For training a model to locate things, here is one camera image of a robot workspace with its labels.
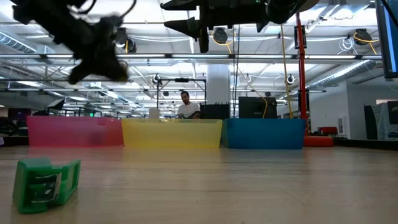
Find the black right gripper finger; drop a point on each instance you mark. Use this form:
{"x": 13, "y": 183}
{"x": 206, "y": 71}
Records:
{"x": 186, "y": 28}
{"x": 183, "y": 5}

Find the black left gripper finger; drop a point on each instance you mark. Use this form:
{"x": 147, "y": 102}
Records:
{"x": 84, "y": 73}
{"x": 116, "y": 71}

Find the green mini stapler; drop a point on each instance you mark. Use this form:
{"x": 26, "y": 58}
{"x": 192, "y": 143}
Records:
{"x": 37, "y": 174}

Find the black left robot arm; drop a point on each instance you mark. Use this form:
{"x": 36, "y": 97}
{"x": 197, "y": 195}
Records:
{"x": 46, "y": 18}

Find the pink plastic bin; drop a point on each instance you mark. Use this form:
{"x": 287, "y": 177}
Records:
{"x": 74, "y": 132}

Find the person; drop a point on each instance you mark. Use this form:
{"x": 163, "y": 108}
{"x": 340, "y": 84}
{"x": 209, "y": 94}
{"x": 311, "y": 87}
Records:
{"x": 188, "y": 109}

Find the yellow plastic bin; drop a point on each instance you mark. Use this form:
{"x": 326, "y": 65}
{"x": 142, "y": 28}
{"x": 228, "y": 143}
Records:
{"x": 171, "y": 133}

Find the black equipment case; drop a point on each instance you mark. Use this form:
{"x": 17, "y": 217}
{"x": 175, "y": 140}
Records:
{"x": 214, "y": 112}
{"x": 256, "y": 107}

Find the red desk lamp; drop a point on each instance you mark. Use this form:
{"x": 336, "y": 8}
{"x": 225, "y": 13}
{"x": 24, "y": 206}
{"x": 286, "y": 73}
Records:
{"x": 302, "y": 93}

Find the blue plastic bin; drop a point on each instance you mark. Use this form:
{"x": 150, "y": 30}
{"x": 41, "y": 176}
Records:
{"x": 264, "y": 133}

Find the black computer monitor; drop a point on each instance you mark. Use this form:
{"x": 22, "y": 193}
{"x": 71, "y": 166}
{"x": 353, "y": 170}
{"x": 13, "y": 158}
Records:
{"x": 380, "y": 18}

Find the black background rig frame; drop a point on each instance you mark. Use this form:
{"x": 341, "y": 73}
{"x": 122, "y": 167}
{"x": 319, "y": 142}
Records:
{"x": 182, "y": 80}

